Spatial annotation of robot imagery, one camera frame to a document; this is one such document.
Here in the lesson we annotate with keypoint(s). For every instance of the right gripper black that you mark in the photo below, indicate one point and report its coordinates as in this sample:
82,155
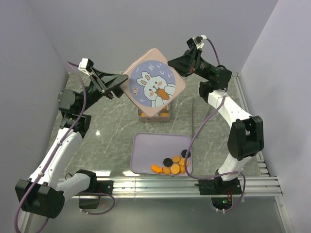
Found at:
188,63

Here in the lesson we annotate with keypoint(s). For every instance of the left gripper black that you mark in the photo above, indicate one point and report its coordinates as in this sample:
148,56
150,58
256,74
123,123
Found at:
102,85

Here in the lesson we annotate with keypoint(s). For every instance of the metal tongs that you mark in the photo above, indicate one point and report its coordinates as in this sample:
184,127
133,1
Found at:
198,113

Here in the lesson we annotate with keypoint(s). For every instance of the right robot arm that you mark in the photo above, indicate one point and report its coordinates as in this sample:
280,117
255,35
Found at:
246,138

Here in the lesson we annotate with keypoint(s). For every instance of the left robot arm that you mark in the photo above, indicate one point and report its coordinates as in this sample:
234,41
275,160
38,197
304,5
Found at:
41,193

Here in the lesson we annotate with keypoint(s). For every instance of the pink cookie tin box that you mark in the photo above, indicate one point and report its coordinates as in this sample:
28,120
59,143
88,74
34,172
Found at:
157,117

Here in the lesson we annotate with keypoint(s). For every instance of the lilac plastic tray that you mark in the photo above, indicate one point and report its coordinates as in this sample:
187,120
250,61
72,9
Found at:
152,148

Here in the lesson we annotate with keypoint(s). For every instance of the black sandwich cookie right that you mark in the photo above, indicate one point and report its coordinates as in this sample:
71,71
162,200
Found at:
185,152

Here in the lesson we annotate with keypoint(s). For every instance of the black sandwich cookie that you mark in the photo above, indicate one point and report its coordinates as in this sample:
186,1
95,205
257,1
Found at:
185,152
167,162

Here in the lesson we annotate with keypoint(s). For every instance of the orange fish cookie bottom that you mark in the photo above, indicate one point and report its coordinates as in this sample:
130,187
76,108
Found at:
156,169

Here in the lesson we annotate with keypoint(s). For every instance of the black sandwich cookie centre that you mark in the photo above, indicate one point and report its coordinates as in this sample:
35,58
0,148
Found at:
167,162

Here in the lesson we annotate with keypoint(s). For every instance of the orange round cookie tray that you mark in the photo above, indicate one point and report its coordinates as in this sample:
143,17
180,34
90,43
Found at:
176,159

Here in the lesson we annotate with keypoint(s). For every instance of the orange waffle cookie right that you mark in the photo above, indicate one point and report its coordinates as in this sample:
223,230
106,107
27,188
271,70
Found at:
183,162

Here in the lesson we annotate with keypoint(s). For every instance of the orange round waffle cookie bottom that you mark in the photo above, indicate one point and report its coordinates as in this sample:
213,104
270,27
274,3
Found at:
175,169

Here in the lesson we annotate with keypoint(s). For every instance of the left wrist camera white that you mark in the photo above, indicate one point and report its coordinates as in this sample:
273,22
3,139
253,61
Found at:
85,66

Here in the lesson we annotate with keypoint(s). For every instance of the aluminium rail frame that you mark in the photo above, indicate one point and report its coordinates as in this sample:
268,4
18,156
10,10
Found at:
134,186

